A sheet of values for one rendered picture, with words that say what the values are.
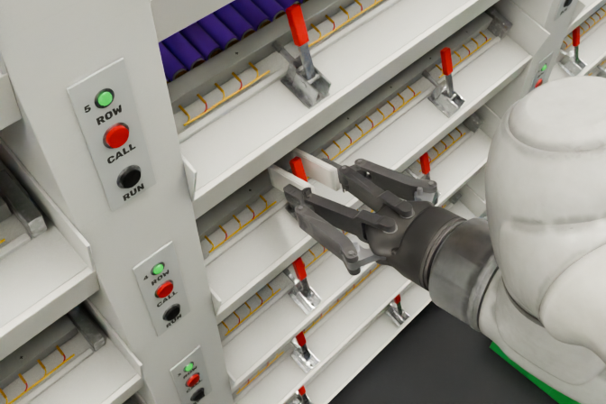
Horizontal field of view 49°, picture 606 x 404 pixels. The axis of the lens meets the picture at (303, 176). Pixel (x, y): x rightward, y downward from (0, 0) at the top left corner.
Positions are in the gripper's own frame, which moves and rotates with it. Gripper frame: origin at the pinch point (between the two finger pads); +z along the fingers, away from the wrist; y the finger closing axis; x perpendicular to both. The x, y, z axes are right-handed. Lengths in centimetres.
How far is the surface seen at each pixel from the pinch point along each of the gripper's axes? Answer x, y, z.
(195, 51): 18.7, -6.8, 2.4
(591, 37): -25, 80, 8
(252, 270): -7.1, -9.5, 0.3
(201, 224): -1.5, -11.1, 5.1
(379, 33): 13.1, 11.1, -3.3
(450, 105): -5.6, 25.6, -0.4
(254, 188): -1.6, -3.5, 4.9
